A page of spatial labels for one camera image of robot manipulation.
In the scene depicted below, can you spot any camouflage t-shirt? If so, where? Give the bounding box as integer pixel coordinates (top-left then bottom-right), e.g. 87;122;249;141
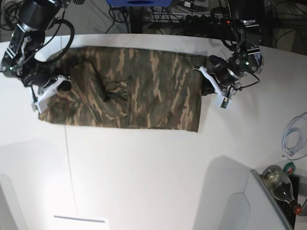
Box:
38;46;207;132

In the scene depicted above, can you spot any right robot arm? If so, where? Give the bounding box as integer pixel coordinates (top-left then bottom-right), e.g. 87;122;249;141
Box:
0;0;74;89

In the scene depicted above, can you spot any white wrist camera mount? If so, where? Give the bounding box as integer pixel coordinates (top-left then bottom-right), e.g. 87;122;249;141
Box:
193;66;238;109
30;75;71;114

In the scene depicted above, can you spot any black mesh tray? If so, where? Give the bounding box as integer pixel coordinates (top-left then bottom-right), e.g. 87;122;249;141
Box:
275;174;300;228

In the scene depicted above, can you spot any blue bin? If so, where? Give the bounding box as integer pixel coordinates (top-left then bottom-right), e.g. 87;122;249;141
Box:
107;0;178;7

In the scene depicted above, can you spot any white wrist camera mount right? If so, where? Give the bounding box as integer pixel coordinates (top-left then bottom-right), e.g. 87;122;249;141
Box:
30;75;71;114

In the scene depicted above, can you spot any green tape roll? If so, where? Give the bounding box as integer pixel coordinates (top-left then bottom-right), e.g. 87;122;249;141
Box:
283;161;295;175

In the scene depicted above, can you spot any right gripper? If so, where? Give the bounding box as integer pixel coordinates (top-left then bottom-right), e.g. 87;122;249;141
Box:
22;66;71;92

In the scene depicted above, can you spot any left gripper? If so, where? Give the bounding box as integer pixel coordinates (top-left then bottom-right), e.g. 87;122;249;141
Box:
207;55;244;90

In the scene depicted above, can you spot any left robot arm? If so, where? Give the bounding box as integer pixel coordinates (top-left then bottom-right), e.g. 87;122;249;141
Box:
207;0;265;92

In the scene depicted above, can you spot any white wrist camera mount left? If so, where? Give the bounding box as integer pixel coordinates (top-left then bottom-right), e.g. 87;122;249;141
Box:
193;66;238;109

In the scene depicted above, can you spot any clear plastic bottle red cap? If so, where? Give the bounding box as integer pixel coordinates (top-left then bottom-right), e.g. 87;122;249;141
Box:
261;165;303;215

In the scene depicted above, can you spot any coiled white cable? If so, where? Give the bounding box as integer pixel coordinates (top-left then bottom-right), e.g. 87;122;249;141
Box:
280;114;307;160

